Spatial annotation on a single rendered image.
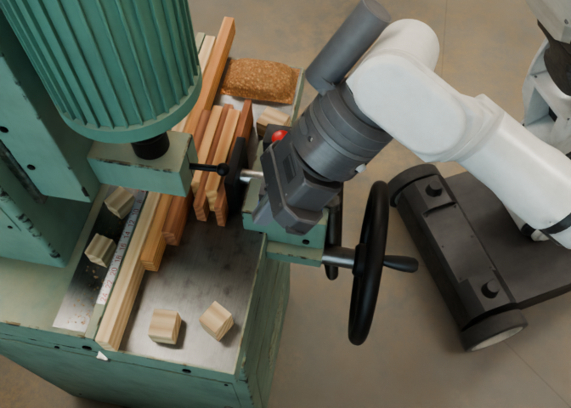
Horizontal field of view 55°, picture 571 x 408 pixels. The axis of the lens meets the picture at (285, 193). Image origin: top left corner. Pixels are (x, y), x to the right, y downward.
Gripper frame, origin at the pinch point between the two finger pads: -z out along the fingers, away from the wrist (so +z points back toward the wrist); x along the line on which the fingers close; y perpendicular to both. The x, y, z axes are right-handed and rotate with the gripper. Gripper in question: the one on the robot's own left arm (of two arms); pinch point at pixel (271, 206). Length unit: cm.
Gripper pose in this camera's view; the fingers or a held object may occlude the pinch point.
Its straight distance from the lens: 66.9
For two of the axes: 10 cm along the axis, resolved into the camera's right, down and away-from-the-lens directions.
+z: 5.4, -5.8, -6.1
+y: -8.2, -2.0, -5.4
